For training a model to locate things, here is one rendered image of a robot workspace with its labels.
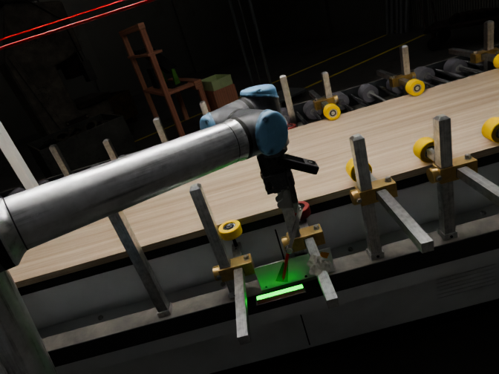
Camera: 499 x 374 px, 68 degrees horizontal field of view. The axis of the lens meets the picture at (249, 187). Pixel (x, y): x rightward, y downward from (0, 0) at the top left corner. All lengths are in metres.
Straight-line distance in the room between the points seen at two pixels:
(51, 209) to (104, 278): 1.03
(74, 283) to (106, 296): 0.13
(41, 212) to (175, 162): 0.22
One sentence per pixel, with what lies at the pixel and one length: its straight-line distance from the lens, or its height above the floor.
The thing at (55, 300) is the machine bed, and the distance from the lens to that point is 1.77.
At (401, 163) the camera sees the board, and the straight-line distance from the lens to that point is 1.49.
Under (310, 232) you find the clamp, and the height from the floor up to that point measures 0.87.
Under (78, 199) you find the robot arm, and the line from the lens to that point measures 0.62.
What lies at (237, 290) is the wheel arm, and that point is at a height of 0.82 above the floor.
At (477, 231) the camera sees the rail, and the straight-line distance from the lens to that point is 1.47.
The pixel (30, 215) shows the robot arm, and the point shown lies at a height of 1.39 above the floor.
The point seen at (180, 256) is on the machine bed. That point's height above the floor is 0.78.
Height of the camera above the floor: 1.57
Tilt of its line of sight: 26 degrees down
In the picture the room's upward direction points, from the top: 18 degrees counter-clockwise
